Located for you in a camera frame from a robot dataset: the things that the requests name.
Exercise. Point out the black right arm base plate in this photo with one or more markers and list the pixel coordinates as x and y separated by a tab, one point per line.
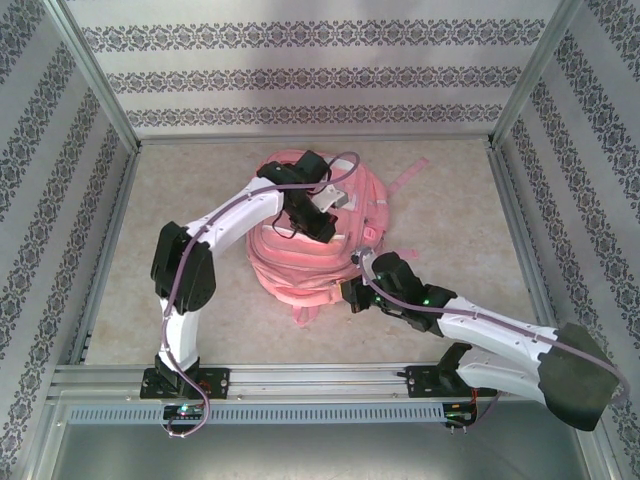
420	382

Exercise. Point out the grey metal sheet panel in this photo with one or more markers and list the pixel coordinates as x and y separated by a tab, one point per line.
320	455

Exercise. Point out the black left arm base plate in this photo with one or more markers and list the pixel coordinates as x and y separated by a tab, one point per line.
220	382

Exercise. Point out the aluminium mounting rail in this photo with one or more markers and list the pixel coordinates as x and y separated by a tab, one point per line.
320	382

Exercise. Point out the aluminium frame side bar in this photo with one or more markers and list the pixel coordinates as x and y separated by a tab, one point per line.
530	250
107	250

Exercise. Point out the aluminium frame post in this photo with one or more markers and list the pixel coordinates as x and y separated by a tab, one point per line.
97	75
532	75

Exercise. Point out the aluminium frame cross bar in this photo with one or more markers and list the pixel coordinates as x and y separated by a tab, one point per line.
225	140

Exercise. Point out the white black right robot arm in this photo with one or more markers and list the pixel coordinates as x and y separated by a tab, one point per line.
575	380

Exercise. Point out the pink student backpack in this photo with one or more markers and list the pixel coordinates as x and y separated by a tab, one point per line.
300	265

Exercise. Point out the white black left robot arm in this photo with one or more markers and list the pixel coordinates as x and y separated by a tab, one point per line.
235	220

